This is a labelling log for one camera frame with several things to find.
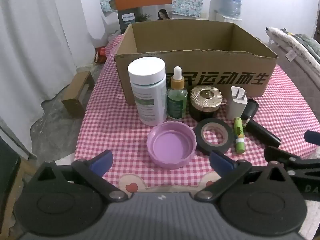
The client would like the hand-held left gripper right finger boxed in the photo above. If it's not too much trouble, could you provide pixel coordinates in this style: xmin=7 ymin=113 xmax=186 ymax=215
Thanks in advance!
xmin=195 ymin=150 xmax=292 ymax=202

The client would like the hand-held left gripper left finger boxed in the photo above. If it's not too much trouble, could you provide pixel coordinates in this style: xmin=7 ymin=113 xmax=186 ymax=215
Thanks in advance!
xmin=31 ymin=149 xmax=129 ymax=203

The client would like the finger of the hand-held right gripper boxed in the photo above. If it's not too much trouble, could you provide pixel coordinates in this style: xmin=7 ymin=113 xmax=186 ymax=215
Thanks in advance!
xmin=264 ymin=145 xmax=320 ymax=178
xmin=304 ymin=130 xmax=320 ymax=146

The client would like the black cylinder tube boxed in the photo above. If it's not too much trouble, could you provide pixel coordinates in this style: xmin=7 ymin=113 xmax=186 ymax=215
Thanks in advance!
xmin=246 ymin=120 xmax=282 ymax=148

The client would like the black tape roll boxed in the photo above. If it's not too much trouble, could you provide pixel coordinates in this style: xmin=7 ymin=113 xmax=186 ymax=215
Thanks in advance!
xmin=192 ymin=118 xmax=235 ymax=154

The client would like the green lip balm stick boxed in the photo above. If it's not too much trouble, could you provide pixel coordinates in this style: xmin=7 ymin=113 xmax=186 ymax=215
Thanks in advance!
xmin=233 ymin=117 xmax=245 ymax=154

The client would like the white charger plug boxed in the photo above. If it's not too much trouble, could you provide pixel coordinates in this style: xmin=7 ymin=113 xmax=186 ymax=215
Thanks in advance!
xmin=226 ymin=86 xmax=248 ymax=121

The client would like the black car key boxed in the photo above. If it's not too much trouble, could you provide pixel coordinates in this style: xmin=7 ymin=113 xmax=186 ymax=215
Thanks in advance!
xmin=241 ymin=99 xmax=259 ymax=127

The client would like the dark jar with gold lid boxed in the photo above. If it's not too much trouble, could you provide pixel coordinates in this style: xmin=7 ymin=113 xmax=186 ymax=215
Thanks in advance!
xmin=189 ymin=85 xmax=224 ymax=122

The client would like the green dropper bottle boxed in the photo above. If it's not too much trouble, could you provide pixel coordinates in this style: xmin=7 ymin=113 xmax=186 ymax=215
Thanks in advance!
xmin=167 ymin=66 xmax=188 ymax=120

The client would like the white fleece bedding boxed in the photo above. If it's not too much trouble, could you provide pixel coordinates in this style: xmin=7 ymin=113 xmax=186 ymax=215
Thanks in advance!
xmin=304 ymin=200 xmax=320 ymax=230

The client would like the pink checkered tablecloth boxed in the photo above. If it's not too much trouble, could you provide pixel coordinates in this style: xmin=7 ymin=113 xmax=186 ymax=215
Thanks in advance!
xmin=74 ymin=34 xmax=320 ymax=198

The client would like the purple plastic lid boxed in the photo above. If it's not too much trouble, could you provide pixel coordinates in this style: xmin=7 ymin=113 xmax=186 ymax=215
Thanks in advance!
xmin=147 ymin=121 xmax=197 ymax=169

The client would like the grey sofa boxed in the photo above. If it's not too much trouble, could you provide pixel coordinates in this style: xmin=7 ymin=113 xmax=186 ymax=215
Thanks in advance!
xmin=269 ymin=40 xmax=320 ymax=90

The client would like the small brown cardboard box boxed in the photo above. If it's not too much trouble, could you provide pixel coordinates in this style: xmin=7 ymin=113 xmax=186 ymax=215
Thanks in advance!
xmin=61 ymin=70 xmax=95 ymax=118

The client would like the white pill bottle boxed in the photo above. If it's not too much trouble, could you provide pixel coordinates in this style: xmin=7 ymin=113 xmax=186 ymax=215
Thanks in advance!
xmin=128 ymin=57 xmax=168 ymax=126

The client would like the white plush blanket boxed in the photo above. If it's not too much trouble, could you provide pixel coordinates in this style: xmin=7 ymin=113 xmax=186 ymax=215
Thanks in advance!
xmin=265 ymin=27 xmax=320 ymax=67

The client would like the red snack packet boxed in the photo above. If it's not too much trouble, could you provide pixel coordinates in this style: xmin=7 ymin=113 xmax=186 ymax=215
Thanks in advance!
xmin=94 ymin=46 xmax=107 ymax=64

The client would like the white curtain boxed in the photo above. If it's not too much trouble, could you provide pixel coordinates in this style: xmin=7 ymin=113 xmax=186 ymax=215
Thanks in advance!
xmin=0 ymin=0 xmax=105 ymax=155

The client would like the dark blue product box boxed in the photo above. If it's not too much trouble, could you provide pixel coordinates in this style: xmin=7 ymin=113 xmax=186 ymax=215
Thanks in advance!
xmin=118 ymin=7 xmax=141 ymax=35

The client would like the white water dispenser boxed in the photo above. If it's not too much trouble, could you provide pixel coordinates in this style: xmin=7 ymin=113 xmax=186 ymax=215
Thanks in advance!
xmin=214 ymin=9 xmax=243 ymax=23

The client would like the white box with portrait print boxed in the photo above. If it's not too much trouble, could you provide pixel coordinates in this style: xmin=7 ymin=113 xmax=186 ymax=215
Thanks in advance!
xmin=140 ymin=4 xmax=173 ymax=22

